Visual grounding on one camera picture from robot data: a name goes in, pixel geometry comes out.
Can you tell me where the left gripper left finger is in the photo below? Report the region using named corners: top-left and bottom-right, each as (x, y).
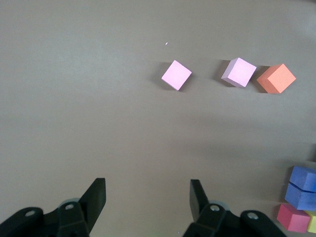
top-left (0, 177), bottom-right (107, 237)

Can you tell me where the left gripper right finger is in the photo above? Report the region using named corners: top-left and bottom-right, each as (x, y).
top-left (182, 179), bottom-right (287, 237)

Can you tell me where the red foam cube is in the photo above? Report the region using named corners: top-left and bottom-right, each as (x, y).
top-left (276, 203), bottom-right (311, 233)

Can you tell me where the purple foam cube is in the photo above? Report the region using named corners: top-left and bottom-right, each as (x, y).
top-left (288, 165), bottom-right (316, 193)
top-left (284, 184), bottom-right (316, 211)

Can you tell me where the yellow foam cube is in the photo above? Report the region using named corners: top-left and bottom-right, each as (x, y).
top-left (305, 210), bottom-right (316, 234)

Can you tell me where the pink foam cube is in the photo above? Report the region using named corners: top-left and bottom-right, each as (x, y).
top-left (221, 57), bottom-right (257, 89)
top-left (161, 60), bottom-right (193, 91)

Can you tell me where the orange foam cube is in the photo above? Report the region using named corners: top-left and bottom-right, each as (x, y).
top-left (256, 63), bottom-right (297, 94)

